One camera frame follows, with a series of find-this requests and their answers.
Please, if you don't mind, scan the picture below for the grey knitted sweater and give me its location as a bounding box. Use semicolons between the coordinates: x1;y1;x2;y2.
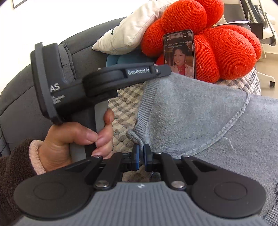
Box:
127;73;277;225

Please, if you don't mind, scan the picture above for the person's left hand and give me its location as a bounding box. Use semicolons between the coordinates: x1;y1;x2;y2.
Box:
38;109;114;172

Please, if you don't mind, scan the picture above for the grey white quilted blanket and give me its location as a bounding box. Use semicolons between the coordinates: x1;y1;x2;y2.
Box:
109;74;263;180

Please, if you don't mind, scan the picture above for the blue plush toy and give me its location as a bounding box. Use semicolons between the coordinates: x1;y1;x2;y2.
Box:
106;50;153;67

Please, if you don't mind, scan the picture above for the brown fleece left sleeve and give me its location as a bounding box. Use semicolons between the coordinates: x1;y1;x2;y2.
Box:
1;139;46;225

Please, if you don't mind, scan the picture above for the dark grey sofa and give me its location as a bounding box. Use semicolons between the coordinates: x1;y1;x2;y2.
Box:
1;18;122;156

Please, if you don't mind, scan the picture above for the white printed pillow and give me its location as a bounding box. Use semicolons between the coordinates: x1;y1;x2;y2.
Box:
92;0;175;55

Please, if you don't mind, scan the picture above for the smartphone with lit screen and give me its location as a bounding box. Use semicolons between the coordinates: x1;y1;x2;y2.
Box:
163;29;196;79

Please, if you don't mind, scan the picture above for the red flower cushion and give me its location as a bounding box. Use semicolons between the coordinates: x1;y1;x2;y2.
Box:
141;1;261;83

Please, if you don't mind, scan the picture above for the white grey office chair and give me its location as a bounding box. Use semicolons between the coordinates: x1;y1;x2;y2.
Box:
223;0;278;88

